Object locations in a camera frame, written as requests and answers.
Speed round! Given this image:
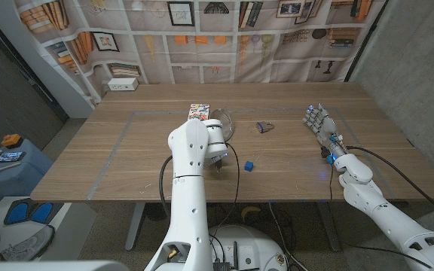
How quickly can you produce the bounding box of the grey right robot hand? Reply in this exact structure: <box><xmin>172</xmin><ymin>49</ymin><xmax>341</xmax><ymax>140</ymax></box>
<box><xmin>302</xmin><ymin>103</ymin><xmax>348</xmax><ymax>159</ymax></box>

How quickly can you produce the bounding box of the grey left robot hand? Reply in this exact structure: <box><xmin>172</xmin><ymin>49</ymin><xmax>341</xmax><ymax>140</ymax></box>
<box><xmin>204</xmin><ymin>152</ymin><xmax>228</xmax><ymax>169</ymax></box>

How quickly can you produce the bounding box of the metal mesh sieve black handle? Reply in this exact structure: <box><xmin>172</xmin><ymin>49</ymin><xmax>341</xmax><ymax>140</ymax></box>
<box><xmin>209</xmin><ymin>108</ymin><xmax>235</xmax><ymax>173</ymax></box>

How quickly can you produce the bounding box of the colourful printed white box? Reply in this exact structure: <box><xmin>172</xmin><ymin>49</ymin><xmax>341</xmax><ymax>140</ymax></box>
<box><xmin>187</xmin><ymin>103</ymin><xmax>211</xmax><ymax>122</ymax></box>

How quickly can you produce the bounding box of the yellow curved object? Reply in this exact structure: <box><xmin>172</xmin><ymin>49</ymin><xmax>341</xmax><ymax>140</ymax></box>
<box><xmin>240</xmin><ymin>206</ymin><xmax>262</xmax><ymax>222</ymax></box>

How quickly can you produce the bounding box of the black round base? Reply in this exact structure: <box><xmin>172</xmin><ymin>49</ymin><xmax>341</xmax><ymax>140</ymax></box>
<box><xmin>144</xmin><ymin>202</ymin><xmax>172</xmax><ymax>222</ymax></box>

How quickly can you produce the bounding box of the white robot torso base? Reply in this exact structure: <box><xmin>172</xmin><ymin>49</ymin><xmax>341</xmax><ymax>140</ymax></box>
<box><xmin>209</xmin><ymin>224</ymin><xmax>289</xmax><ymax>271</ymax></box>

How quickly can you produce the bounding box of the black backdrop stand pole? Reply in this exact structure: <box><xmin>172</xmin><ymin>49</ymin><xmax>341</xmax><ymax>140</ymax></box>
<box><xmin>344</xmin><ymin>0</ymin><xmax>390</xmax><ymax>83</ymax></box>

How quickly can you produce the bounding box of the dark table leg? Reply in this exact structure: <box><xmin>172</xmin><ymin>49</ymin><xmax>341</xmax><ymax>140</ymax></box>
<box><xmin>316</xmin><ymin>202</ymin><xmax>341</xmax><ymax>252</ymax></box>

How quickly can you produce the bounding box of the printed bookshelf backdrop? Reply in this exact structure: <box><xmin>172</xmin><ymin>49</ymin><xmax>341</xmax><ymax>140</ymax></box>
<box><xmin>13</xmin><ymin>0</ymin><xmax>390</xmax><ymax>106</ymax></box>

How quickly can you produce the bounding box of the white table leg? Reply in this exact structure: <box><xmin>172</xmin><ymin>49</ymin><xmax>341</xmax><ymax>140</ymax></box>
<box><xmin>124</xmin><ymin>202</ymin><xmax>146</xmax><ymax>252</ymax></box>

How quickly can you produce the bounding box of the white power strip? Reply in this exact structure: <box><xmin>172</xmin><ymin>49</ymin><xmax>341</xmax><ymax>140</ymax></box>
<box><xmin>107</xmin><ymin>77</ymin><xmax>139</xmax><ymax>92</ymax></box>

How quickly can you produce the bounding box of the white floor platform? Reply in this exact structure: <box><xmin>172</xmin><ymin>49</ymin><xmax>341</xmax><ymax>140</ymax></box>
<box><xmin>0</xmin><ymin>196</ymin><xmax>98</xmax><ymax>263</ymax></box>

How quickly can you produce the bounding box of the black smartphone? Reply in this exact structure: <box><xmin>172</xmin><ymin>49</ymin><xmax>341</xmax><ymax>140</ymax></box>
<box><xmin>0</xmin><ymin>151</ymin><xmax>26</xmax><ymax>163</ymax></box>

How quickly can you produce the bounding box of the black pedal with blue pads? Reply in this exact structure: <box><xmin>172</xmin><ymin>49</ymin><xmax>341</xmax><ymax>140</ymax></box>
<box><xmin>4</xmin><ymin>199</ymin><xmax>56</xmax><ymax>226</ymax></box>

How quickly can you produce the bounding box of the orange and black object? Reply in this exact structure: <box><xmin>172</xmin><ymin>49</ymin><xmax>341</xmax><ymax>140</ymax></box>
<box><xmin>0</xmin><ymin>133</ymin><xmax>24</xmax><ymax>149</ymax></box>

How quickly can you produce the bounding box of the grey sneaker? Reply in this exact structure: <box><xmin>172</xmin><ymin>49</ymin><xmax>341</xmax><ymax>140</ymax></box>
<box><xmin>0</xmin><ymin>224</ymin><xmax>56</xmax><ymax>262</ymax></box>

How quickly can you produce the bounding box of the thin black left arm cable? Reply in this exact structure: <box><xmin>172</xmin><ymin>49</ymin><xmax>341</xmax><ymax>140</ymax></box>
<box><xmin>211</xmin><ymin>142</ymin><xmax>240</xmax><ymax>242</ymax></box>

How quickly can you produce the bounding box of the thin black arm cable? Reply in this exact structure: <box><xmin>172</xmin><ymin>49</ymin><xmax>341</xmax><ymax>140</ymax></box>
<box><xmin>328</xmin><ymin>161</ymin><xmax>432</xmax><ymax>270</ymax></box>
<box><xmin>211</xmin><ymin>142</ymin><xmax>240</xmax><ymax>242</ymax></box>

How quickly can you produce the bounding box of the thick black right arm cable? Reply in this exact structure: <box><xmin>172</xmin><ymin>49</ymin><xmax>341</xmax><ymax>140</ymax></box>
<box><xmin>345</xmin><ymin>145</ymin><xmax>434</xmax><ymax>224</ymax></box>

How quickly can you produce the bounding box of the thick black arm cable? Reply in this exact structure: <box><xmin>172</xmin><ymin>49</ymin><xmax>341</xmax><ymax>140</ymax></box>
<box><xmin>345</xmin><ymin>145</ymin><xmax>434</xmax><ymax>224</ymax></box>
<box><xmin>158</xmin><ymin>154</ymin><xmax>175</xmax><ymax>219</ymax></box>

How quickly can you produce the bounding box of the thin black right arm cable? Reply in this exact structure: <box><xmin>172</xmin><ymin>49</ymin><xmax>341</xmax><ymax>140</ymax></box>
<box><xmin>328</xmin><ymin>161</ymin><xmax>432</xmax><ymax>270</ymax></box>

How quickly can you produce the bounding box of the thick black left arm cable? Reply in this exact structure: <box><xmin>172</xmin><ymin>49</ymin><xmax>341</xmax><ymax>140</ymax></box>
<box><xmin>158</xmin><ymin>154</ymin><xmax>175</xmax><ymax>219</ymax></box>

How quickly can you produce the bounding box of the grey floor cable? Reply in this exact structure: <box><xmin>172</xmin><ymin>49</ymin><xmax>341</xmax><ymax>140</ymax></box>
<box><xmin>267</xmin><ymin>202</ymin><xmax>310</xmax><ymax>271</ymax></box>

